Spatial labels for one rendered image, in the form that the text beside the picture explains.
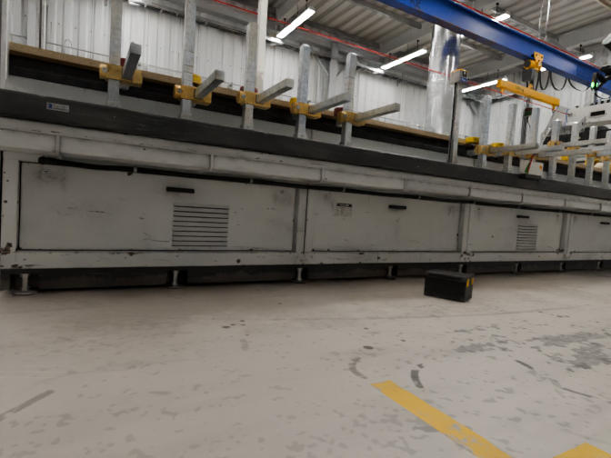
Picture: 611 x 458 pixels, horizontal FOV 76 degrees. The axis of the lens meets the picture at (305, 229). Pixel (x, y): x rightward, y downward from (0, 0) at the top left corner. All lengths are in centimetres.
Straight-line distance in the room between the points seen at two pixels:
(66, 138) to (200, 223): 64
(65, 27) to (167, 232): 764
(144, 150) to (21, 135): 37
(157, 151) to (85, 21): 777
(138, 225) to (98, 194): 20
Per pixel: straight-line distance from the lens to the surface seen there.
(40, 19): 281
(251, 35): 178
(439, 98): 707
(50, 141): 158
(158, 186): 181
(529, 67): 818
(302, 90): 182
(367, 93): 1138
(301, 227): 201
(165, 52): 931
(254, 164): 169
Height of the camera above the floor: 39
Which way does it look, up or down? 3 degrees down
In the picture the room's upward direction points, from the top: 4 degrees clockwise
